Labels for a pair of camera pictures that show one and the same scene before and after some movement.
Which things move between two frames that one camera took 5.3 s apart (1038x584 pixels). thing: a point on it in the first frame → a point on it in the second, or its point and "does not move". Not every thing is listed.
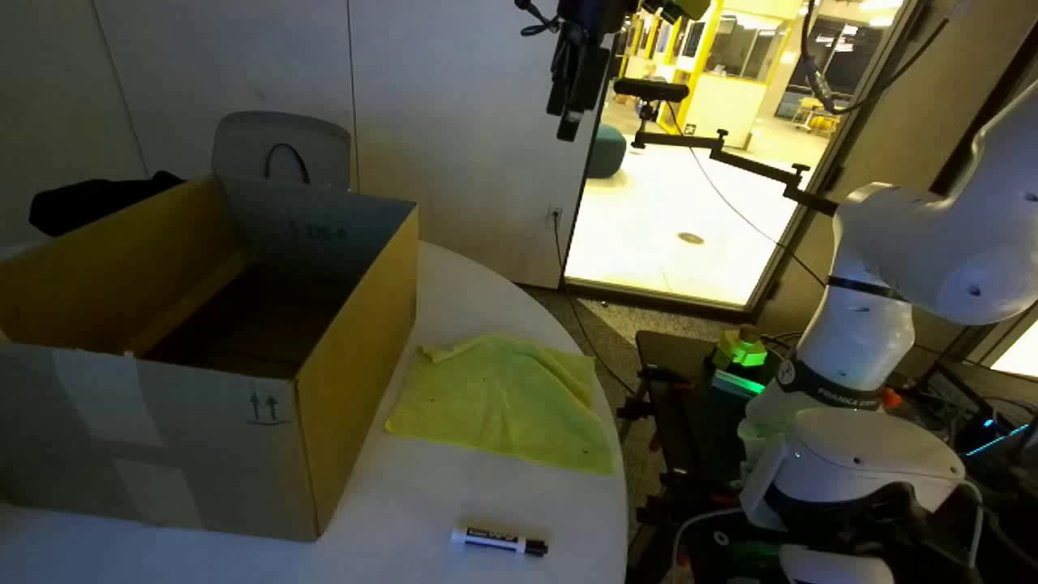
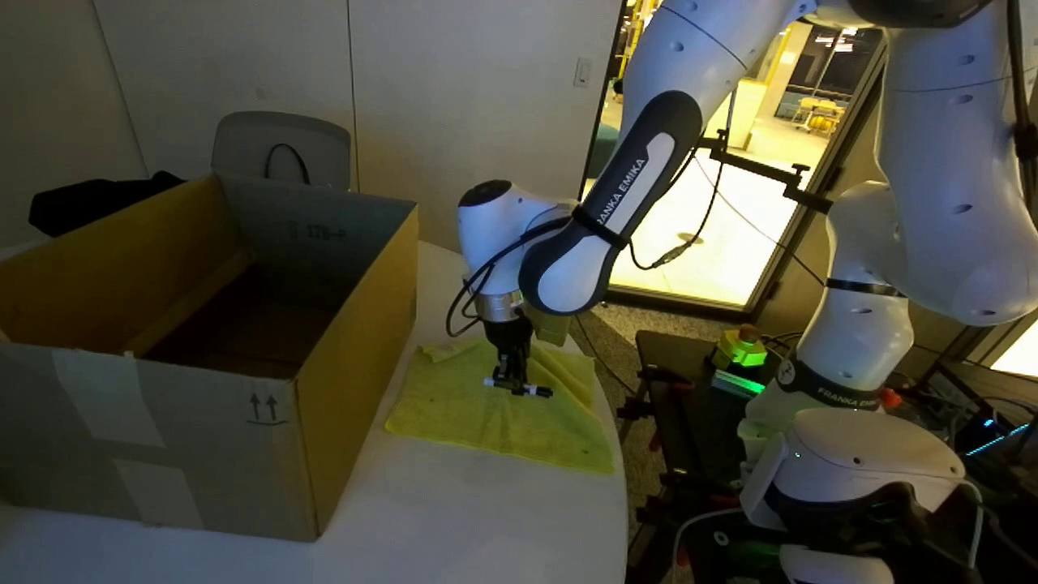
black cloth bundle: x=64 y=207 does not move
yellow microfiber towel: x=511 y=393 does not move
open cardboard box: x=203 y=363 does not move
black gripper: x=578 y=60 → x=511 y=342
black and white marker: x=476 y=537 → x=521 y=389
